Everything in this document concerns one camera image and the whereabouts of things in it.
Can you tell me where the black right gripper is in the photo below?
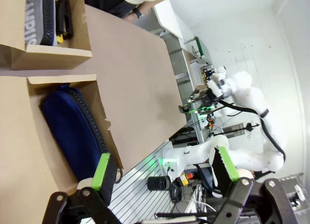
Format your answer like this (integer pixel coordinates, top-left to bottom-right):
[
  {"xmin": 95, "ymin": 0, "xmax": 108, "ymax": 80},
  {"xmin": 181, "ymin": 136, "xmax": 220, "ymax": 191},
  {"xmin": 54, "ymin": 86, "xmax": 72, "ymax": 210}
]
[{"xmin": 178, "ymin": 88, "xmax": 220, "ymax": 115}]

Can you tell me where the translucent white plastic crate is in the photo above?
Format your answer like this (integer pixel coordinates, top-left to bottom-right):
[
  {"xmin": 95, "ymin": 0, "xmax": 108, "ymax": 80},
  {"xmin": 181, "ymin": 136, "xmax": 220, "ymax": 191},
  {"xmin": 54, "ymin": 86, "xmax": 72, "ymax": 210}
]
[{"xmin": 189, "ymin": 61, "xmax": 204, "ymax": 86}]

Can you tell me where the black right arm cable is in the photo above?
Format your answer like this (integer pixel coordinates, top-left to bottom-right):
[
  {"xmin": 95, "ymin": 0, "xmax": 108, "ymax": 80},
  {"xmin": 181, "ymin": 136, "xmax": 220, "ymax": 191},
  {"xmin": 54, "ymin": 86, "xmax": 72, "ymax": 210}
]
[{"xmin": 217, "ymin": 99, "xmax": 288, "ymax": 167}]

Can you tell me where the grey CAMPUS pencil case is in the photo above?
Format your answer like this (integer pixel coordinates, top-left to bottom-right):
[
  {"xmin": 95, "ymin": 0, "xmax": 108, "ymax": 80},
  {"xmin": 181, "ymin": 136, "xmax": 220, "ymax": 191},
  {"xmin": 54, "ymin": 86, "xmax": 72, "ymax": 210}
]
[{"xmin": 23, "ymin": 0, "xmax": 59, "ymax": 47}]

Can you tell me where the white side table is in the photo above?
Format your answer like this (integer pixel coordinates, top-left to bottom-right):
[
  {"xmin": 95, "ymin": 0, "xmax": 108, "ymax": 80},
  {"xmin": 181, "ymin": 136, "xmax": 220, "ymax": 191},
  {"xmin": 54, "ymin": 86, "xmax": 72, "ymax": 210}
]
[{"xmin": 154, "ymin": 0, "xmax": 185, "ymax": 40}]

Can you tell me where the green framed rack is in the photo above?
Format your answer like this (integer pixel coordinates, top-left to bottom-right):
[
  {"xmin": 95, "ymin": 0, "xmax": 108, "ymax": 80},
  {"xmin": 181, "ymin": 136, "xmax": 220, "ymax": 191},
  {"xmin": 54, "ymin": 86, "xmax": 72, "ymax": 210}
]
[{"xmin": 184, "ymin": 36, "xmax": 208, "ymax": 59}]

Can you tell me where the black camera stand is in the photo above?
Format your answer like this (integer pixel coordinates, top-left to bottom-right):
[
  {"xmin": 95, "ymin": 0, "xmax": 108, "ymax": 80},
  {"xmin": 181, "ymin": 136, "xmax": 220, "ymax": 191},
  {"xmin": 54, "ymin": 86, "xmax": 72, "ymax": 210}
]
[{"xmin": 212, "ymin": 121, "xmax": 260, "ymax": 136}]

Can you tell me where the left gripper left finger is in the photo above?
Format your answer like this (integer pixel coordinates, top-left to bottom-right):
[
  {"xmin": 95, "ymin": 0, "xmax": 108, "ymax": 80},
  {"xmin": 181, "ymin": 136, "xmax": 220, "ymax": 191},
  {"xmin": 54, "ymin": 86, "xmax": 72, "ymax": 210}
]
[{"xmin": 43, "ymin": 153, "xmax": 122, "ymax": 224}]

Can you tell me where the matte black stapler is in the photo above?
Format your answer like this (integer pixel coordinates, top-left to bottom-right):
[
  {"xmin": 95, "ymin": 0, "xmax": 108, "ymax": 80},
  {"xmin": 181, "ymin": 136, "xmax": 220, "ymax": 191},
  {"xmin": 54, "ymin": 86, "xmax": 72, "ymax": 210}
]
[{"xmin": 55, "ymin": 0, "xmax": 74, "ymax": 39}]

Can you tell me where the brown cardboard box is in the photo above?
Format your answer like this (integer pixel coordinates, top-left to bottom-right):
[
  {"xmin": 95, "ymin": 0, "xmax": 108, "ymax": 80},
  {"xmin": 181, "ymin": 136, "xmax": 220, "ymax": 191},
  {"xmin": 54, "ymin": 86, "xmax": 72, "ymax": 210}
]
[
  {"xmin": 0, "ymin": 0, "xmax": 93, "ymax": 71},
  {"xmin": 0, "ymin": 74, "xmax": 125, "ymax": 198}
]

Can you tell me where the person in white sweater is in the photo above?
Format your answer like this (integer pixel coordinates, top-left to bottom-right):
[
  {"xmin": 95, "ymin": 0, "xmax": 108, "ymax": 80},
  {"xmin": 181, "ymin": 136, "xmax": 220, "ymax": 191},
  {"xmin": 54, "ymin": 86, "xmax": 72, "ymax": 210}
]
[{"xmin": 84, "ymin": 0, "xmax": 184, "ymax": 19}]

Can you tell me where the black cylindrical cup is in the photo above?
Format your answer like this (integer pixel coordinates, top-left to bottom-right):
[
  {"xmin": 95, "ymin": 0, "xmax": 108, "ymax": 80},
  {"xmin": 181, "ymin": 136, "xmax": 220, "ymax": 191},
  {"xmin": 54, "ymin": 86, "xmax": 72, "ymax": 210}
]
[{"xmin": 147, "ymin": 175, "xmax": 172, "ymax": 192}]

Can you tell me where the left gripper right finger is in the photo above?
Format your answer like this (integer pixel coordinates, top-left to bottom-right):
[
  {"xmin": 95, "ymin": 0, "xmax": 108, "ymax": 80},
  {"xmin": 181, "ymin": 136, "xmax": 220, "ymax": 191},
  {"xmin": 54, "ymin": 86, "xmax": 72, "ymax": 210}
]
[{"xmin": 211, "ymin": 146, "xmax": 299, "ymax": 224}]

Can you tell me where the yellow emergency stop button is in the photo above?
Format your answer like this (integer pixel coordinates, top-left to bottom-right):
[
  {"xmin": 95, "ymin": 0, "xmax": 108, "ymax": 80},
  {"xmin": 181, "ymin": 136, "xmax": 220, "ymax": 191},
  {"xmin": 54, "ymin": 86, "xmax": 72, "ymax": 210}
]
[{"xmin": 178, "ymin": 172, "xmax": 195, "ymax": 186}]

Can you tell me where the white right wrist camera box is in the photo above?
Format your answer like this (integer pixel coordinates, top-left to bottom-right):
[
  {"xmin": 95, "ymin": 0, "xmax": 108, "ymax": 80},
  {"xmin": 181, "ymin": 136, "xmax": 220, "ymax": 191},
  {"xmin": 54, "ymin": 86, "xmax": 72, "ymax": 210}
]
[{"xmin": 206, "ymin": 73, "xmax": 228, "ymax": 95}]

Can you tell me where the navy blue pencil case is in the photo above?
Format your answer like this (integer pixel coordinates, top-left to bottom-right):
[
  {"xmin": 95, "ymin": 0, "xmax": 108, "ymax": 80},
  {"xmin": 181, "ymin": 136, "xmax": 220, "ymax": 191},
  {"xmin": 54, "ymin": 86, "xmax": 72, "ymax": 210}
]
[{"xmin": 39, "ymin": 84, "xmax": 110, "ymax": 184}]

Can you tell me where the person's left hand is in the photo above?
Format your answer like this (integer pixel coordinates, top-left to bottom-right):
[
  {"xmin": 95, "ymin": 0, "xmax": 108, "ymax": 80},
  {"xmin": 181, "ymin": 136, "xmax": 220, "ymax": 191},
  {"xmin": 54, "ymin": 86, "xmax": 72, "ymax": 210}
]
[{"xmin": 122, "ymin": 9, "xmax": 139, "ymax": 22}]

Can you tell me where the person's left forearm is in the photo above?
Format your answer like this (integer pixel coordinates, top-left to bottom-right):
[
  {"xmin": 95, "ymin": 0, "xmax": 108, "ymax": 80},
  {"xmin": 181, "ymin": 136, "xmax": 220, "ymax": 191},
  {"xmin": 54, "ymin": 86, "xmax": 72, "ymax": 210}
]
[{"xmin": 139, "ymin": 0, "xmax": 168, "ymax": 16}]

